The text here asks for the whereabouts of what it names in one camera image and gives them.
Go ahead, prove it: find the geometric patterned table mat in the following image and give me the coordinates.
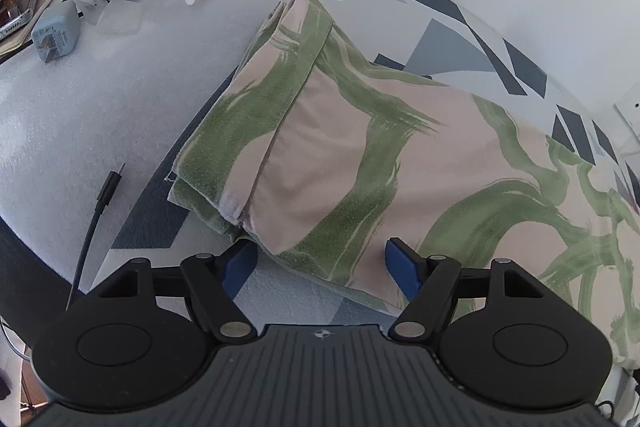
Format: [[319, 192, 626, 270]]
[[102, 0, 640, 427]]

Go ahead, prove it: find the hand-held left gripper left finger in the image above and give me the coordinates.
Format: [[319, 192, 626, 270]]
[[95, 238, 259, 346]]

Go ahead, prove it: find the green pink patterned pajama garment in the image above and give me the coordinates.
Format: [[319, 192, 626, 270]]
[[167, 0, 640, 366]]

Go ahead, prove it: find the grey plug adapter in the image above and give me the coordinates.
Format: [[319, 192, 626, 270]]
[[31, 3, 81, 66]]

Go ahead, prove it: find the smartphone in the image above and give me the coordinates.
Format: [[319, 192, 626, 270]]
[[0, 0, 44, 41]]

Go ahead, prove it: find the black usb cable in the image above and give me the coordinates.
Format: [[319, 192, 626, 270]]
[[65, 162, 126, 311]]

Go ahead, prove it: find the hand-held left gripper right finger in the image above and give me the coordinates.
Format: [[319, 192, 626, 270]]
[[384, 236, 550, 346]]

